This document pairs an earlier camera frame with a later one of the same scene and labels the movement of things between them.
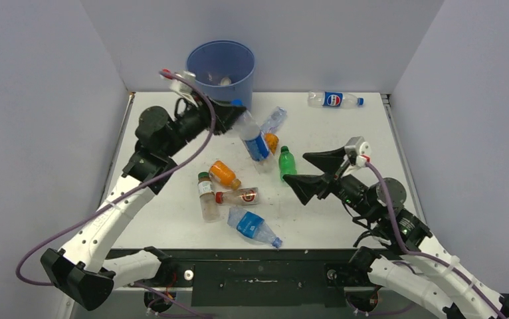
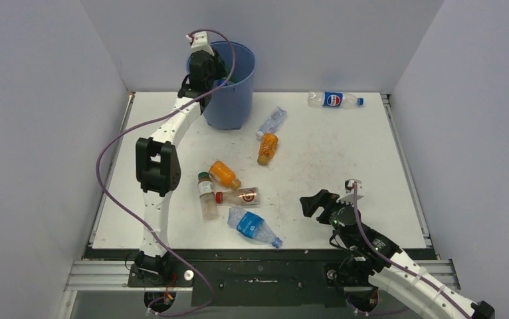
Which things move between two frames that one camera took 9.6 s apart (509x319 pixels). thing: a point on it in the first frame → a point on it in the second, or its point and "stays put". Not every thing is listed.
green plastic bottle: [286, 162] → [224, 82]
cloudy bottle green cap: [207, 197] stays put
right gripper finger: [307, 186] → [323, 199]
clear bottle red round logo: [248, 196] stays put
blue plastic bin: [224, 70] stays put
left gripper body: [194, 121] → [217, 70]
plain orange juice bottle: [220, 172] stays put
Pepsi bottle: [333, 100] stays put
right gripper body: [349, 190] → [333, 216]
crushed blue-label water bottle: [252, 225] stays put
